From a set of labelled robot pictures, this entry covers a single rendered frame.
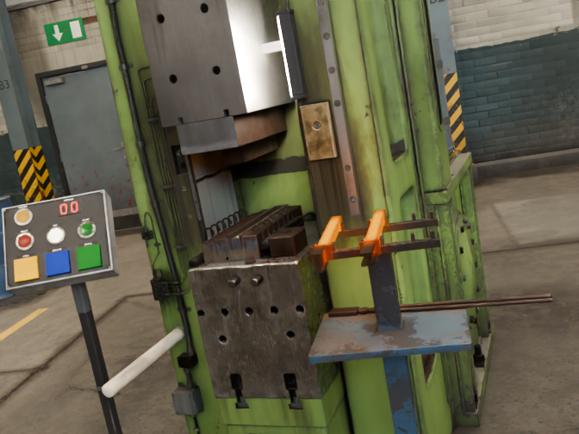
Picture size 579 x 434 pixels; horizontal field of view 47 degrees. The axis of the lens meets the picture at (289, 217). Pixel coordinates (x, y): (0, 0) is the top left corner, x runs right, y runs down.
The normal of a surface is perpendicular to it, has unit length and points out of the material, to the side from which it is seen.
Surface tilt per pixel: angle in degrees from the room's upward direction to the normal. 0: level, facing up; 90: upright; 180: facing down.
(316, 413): 90
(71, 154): 90
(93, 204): 60
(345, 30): 90
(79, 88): 90
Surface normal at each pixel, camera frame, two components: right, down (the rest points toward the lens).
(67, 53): -0.17, 0.22
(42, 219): -0.03, -0.33
